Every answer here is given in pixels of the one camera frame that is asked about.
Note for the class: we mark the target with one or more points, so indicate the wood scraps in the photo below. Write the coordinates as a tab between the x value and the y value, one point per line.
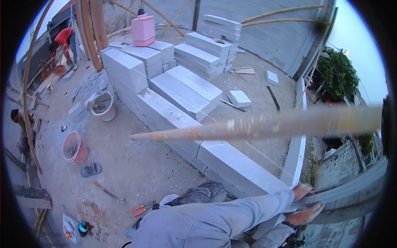
243	70

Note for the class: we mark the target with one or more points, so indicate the long grey plank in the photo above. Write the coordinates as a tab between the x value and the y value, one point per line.
344	192

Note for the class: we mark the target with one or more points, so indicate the wooden posts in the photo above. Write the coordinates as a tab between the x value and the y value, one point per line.
91	32

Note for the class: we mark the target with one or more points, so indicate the white bucket with mortar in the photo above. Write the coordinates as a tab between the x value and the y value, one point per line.
104	106

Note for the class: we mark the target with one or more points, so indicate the trowel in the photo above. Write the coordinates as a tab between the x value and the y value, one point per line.
232	104

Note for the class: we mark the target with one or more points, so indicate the person's left hand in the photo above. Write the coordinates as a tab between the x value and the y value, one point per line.
301	191

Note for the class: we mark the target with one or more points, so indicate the small grey block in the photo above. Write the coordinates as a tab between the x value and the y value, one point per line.
77	110

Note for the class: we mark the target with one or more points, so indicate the person's body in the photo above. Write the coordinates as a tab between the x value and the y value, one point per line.
192	228

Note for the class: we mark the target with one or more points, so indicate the thick bamboo pole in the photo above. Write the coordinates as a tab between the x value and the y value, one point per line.
263	124

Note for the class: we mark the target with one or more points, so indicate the person's right fingers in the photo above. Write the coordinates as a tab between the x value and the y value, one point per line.
314	210

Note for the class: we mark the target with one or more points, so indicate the blue sandal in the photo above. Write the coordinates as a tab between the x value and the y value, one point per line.
91	170

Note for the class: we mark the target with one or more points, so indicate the curved bamboo pole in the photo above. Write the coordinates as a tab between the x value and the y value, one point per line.
28	93

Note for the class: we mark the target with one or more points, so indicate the wooden plank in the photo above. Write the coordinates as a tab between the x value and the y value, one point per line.
32	198

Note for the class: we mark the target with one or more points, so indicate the white tray with tools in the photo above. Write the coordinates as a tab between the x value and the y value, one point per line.
70	228

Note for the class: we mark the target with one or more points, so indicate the person's right hand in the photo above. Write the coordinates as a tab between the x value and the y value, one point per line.
305	214

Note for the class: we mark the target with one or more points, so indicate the person's left fingers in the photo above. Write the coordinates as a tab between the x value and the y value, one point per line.
306	188

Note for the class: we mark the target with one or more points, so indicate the row of grey wall blocks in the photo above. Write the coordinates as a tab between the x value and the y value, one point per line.
161	114

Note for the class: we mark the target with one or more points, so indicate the person's legs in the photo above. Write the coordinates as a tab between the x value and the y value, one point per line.
203	192

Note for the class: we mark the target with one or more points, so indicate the black wrist band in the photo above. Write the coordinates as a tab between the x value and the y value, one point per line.
288	223

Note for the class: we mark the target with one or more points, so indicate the pink plastic container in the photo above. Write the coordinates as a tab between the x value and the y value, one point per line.
143	29

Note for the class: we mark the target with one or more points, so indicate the large grey concrete block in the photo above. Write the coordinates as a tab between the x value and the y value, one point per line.
198	82
178	94

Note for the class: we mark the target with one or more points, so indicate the stack of grey concrete blocks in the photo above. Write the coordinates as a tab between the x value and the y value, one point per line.
204	52

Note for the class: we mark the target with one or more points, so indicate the black flat bar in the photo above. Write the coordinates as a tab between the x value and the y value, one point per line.
273	98

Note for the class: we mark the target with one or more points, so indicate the teal and black can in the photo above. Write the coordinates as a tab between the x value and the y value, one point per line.
82	228

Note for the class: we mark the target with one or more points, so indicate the white concrete kerb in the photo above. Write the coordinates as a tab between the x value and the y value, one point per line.
296	130

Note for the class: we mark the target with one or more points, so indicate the red plastic bucket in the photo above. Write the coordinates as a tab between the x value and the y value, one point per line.
74	147

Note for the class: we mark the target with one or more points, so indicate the green tree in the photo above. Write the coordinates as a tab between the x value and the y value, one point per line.
338	73

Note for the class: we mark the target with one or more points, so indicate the small white block piece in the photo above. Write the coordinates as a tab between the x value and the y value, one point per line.
272	77
239	98

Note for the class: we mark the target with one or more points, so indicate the bamboo scaffold poles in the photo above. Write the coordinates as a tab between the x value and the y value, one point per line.
279	17

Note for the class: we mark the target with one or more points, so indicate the orange bucket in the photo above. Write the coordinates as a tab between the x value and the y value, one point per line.
59	70

